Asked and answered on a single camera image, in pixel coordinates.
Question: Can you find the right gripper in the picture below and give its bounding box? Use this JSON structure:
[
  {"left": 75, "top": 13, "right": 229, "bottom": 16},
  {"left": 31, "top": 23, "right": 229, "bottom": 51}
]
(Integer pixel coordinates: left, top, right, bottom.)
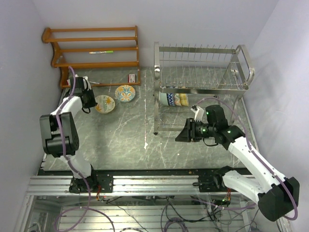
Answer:
[{"left": 175, "top": 117, "right": 216, "bottom": 142}]

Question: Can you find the orange leaf pattern bowl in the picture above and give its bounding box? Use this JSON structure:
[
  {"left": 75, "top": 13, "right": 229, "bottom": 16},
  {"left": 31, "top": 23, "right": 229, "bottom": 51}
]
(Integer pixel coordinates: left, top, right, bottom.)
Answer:
[{"left": 95, "top": 95, "right": 115, "bottom": 114}]

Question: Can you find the orange flower green bowl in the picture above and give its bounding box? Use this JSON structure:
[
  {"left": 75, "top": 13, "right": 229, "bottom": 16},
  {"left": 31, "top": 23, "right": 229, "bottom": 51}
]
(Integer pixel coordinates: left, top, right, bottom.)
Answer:
[{"left": 174, "top": 93, "right": 182, "bottom": 106}]

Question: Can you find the yellow sun blue bowl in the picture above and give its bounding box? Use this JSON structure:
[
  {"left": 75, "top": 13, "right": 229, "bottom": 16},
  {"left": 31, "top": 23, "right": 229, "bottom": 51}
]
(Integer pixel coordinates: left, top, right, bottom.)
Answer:
[{"left": 179, "top": 93, "right": 189, "bottom": 107}]

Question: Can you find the red pattern blue zigzag bowl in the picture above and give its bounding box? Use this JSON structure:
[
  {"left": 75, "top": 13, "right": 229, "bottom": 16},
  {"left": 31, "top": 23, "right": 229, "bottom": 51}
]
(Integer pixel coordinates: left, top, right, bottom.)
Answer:
[{"left": 167, "top": 93, "right": 176, "bottom": 106}]

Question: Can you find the teal dotted grey bowl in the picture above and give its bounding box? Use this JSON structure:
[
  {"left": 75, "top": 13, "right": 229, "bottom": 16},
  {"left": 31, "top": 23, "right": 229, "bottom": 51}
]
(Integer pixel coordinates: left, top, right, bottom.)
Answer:
[{"left": 159, "top": 92, "right": 169, "bottom": 106}]

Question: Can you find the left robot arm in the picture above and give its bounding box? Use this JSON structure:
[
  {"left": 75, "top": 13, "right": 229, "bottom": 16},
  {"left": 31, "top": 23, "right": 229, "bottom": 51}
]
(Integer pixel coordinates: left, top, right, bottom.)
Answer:
[{"left": 40, "top": 76, "right": 113, "bottom": 193}]

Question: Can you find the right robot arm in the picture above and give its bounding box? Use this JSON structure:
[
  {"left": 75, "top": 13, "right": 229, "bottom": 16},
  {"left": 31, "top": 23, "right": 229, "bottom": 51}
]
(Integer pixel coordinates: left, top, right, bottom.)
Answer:
[{"left": 175, "top": 105, "right": 300, "bottom": 221}]

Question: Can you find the steel dish rack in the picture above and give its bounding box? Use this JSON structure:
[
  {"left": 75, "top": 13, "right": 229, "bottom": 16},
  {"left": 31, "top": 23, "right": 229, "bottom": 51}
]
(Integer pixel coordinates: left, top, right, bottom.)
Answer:
[{"left": 154, "top": 42, "right": 255, "bottom": 135}]

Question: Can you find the blue orange floral bowl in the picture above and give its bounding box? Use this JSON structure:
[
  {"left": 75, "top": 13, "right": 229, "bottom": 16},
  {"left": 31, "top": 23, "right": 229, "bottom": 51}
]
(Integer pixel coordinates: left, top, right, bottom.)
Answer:
[{"left": 115, "top": 85, "right": 136, "bottom": 103}]

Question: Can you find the small red white box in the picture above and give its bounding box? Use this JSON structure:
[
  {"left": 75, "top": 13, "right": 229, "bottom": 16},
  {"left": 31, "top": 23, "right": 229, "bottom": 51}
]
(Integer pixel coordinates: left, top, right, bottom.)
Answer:
[{"left": 128, "top": 73, "right": 136, "bottom": 83}]

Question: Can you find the green capped marker pen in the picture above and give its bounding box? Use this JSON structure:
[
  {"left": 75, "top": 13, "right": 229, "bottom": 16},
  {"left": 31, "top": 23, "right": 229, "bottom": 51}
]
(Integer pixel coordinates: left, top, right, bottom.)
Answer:
[{"left": 89, "top": 50, "right": 114, "bottom": 55}]

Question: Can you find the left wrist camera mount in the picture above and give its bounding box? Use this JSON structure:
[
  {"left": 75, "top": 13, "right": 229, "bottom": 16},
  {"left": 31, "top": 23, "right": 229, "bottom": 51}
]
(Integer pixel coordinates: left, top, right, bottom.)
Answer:
[{"left": 75, "top": 76, "right": 92, "bottom": 91}]

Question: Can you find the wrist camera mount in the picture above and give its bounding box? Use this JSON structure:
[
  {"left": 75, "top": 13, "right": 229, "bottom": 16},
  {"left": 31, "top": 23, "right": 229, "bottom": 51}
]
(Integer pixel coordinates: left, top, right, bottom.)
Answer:
[
  {"left": 75, "top": 76, "right": 92, "bottom": 91},
  {"left": 191, "top": 105, "right": 205, "bottom": 121}
]

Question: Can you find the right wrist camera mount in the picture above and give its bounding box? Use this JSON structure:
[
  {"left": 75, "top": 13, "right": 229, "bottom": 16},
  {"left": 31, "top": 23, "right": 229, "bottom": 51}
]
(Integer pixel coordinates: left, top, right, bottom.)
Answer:
[{"left": 191, "top": 105, "right": 205, "bottom": 121}]

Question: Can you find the aluminium rail frame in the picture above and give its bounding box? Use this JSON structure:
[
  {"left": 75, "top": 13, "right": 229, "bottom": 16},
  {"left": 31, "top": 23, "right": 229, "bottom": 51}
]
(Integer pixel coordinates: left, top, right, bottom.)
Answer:
[{"left": 15, "top": 169, "right": 291, "bottom": 232}]

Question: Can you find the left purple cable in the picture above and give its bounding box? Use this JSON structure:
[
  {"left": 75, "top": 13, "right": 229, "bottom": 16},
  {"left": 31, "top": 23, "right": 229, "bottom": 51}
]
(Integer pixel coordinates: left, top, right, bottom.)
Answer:
[{"left": 53, "top": 66, "right": 115, "bottom": 232}]

